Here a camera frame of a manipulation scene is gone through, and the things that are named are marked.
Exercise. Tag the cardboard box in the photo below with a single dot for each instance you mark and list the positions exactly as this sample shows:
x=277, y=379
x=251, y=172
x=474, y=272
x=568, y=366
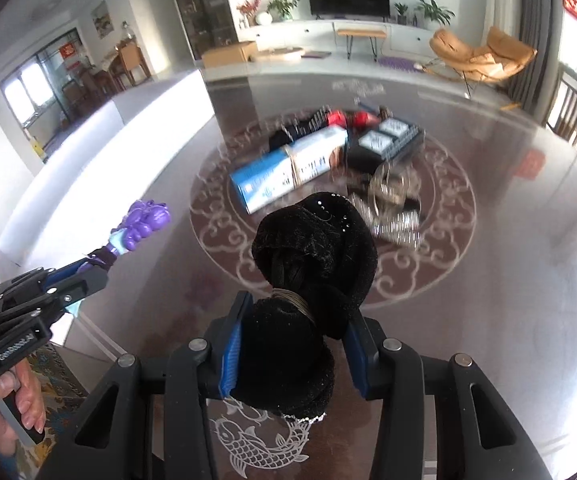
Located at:
x=228, y=55

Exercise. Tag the framed wall painting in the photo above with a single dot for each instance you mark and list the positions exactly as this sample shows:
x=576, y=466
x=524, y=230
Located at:
x=100, y=19

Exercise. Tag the white square packet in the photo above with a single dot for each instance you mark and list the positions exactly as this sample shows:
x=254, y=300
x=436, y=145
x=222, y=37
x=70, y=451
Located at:
x=396, y=128
x=376, y=143

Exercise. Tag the silver glittery accessory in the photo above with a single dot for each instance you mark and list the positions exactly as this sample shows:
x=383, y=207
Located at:
x=393, y=210

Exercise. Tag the patterned floor rug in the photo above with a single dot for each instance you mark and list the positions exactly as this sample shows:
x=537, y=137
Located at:
x=61, y=390

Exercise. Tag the wooden dining chair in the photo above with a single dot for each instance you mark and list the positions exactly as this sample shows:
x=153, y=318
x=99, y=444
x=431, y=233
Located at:
x=131, y=62

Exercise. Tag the dark patterned glass desktop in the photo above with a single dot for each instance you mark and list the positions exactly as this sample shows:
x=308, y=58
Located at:
x=468, y=310

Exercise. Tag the white round vase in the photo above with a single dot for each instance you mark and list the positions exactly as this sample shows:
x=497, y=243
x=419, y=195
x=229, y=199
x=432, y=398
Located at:
x=264, y=19

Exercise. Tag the dark bristled item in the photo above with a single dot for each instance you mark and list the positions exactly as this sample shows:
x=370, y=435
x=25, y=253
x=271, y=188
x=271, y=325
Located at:
x=308, y=125

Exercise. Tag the red snack packet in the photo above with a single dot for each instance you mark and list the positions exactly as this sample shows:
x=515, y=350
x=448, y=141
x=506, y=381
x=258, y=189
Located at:
x=337, y=119
x=366, y=120

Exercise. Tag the dark flat mat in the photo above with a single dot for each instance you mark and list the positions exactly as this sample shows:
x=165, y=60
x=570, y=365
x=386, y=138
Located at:
x=316, y=54

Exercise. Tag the wooden bench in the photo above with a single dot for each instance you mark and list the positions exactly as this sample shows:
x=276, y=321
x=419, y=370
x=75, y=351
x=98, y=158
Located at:
x=361, y=33

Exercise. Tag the person's left hand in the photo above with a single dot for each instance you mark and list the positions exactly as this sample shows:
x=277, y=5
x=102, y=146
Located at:
x=31, y=400

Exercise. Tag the small potted plant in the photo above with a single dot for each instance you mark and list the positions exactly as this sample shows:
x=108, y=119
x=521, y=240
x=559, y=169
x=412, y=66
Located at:
x=401, y=12

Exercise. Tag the green potted plant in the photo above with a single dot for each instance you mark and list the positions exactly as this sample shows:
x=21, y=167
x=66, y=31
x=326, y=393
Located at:
x=283, y=7

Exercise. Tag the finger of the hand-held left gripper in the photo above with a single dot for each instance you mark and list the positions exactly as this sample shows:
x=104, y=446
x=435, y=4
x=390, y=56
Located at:
x=51, y=275
x=76, y=287

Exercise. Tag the purple plastic toy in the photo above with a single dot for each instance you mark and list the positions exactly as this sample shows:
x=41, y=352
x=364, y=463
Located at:
x=143, y=220

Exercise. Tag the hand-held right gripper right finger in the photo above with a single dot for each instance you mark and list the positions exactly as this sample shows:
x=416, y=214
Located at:
x=359, y=362

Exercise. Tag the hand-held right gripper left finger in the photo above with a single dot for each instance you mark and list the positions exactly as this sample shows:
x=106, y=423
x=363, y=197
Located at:
x=231, y=355

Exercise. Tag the black velvet bow hair accessory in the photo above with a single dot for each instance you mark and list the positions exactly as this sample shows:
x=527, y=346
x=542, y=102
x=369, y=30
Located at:
x=308, y=260

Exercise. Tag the orange lounge chair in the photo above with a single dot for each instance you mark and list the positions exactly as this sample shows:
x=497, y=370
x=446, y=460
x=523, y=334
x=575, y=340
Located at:
x=468, y=55

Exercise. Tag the white television cabinet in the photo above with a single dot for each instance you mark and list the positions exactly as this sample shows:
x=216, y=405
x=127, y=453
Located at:
x=318, y=35

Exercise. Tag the blue and white box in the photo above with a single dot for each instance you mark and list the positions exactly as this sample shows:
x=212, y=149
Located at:
x=278, y=175

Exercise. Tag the red flower arrangement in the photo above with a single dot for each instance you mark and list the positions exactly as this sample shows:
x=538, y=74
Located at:
x=248, y=10

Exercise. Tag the grey curtain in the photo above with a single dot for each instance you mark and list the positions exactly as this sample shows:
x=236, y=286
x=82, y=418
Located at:
x=536, y=20

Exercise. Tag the purple floor mat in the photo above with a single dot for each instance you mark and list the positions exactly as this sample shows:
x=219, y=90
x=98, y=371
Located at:
x=398, y=63

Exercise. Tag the black storage tray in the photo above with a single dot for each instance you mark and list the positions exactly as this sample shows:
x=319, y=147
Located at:
x=363, y=157

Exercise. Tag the dark tall cabinet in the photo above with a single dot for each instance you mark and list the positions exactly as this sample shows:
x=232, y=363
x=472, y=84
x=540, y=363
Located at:
x=203, y=5

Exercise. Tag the large leafy potted plant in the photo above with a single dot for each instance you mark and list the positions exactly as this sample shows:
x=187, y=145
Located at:
x=433, y=12

